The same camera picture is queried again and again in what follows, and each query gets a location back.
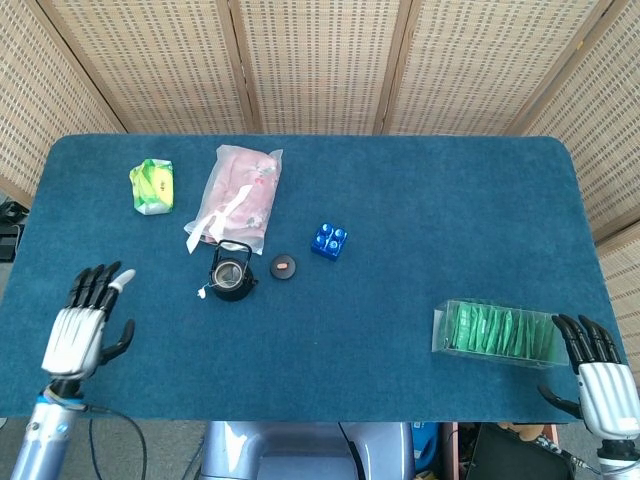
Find green yellow snack packet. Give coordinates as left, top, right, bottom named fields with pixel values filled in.
left=129, top=158, right=176, bottom=217

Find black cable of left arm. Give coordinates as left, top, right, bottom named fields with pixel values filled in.
left=79, top=404, right=149, bottom=480

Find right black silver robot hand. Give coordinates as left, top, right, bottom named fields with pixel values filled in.
left=537, top=313, right=640, bottom=441

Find silver blue robot torso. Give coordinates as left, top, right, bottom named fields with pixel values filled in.
left=199, top=420, right=416, bottom=480

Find black teapot lid orange knob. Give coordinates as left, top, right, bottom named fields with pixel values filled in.
left=269, top=253, right=298, bottom=281

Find pyramid tea bag with string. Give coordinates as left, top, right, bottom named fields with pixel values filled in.
left=195, top=264, right=242, bottom=301

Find black flat case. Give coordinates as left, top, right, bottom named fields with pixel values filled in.
left=468, top=424, right=574, bottom=480

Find clear bag with pink cloth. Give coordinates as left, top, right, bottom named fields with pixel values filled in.
left=183, top=144, right=284, bottom=256

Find blue table cloth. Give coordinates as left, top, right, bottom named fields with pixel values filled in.
left=0, top=133, right=617, bottom=420

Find blue toy building block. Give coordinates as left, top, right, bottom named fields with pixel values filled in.
left=310, top=221, right=350, bottom=262

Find black cast iron teapot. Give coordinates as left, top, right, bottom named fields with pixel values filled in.
left=207, top=239, right=260, bottom=303

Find clear box green tea sachets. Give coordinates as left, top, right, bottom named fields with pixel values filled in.
left=431, top=298, right=571, bottom=370

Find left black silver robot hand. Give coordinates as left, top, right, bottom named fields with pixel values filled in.
left=40, top=260, right=137, bottom=384

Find woven bamboo folding screen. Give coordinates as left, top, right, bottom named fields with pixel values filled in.
left=0, top=0, right=640, bottom=396

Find black equipment on floor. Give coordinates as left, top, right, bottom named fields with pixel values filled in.
left=0, top=199, right=26, bottom=262

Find blue container under table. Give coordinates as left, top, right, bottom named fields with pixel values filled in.
left=412, top=422, right=442, bottom=474

